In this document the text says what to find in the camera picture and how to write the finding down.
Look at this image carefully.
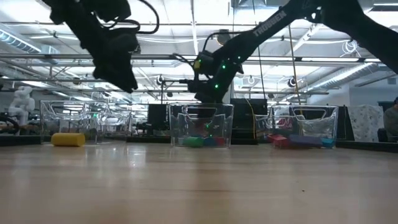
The small green block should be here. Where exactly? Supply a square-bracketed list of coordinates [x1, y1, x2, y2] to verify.
[182, 136, 205, 148]

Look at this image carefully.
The clear plastic bin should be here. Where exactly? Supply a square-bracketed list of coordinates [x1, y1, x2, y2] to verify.
[269, 105, 340, 149]
[169, 103, 234, 148]
[39, 100, 133, 144]

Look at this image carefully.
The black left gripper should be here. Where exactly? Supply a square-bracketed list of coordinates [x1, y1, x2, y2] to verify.
[74, 23, 139, 93]

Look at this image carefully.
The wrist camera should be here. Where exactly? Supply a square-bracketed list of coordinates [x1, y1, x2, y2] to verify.
[107, 30, 141, 56]
[193, 51, 217, 77]

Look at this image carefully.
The long yellow cable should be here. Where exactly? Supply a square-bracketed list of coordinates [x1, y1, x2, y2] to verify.
[287, 24, 304, 108]

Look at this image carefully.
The black aluminium table frame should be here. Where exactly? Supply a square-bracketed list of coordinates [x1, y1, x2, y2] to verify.
[0, 135, 398, 154]

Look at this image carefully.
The black background monitor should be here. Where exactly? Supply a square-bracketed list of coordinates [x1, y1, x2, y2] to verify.
[147, 103, 169, 131]

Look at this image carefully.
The black metal frame stand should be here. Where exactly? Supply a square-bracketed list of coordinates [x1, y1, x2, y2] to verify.
[160, 79, 195, 103]

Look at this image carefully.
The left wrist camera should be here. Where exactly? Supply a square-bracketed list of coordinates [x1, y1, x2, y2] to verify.
[107, 30, 141, 56]

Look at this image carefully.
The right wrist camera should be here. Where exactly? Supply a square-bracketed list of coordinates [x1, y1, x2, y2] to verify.
[193, 51, 217, 77]

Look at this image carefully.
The black cable with coil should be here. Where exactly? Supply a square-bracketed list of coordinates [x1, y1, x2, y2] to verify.
[256, 45, 267, 101]

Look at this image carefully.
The black ceiling cable reel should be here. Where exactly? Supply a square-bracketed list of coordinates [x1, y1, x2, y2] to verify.
[216, 29, 233, 47]

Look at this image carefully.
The silver air duct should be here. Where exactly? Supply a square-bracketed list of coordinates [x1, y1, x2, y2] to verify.
[306, 62, 398, 93]

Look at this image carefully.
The purple long block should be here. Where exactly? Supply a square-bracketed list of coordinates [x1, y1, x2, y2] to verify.
[288, 134, 323, 148]

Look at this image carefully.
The yellow cylinder block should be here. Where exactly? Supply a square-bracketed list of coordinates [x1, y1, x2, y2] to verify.
[50, 133, 86, 147]

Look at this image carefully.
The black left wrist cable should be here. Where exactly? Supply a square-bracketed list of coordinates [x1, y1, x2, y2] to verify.
[124, 0, 160, 35]

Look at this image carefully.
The short yellow cable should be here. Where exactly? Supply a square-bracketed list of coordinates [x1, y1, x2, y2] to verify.
[244, 98, 256, 139]

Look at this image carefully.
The grey overhead beam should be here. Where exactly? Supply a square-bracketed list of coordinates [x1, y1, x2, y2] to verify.
[0, 52, 398, 68]

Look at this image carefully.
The person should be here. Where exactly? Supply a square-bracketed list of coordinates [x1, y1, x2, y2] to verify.
[382, 96, 398, 142]

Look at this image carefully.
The white patterned panel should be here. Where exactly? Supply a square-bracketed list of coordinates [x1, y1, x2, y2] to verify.
[347, 105, 385, 142]

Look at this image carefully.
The red long block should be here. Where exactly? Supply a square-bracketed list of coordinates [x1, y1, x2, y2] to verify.
[273, 139, 293, 149]
[267, 134, 289, 144]

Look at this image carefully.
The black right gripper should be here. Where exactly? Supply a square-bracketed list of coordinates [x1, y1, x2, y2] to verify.
[187, 51, 243, 121]

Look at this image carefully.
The white humanoid robot figure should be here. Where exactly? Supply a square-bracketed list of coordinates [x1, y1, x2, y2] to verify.
[8, 86, 36, 126]

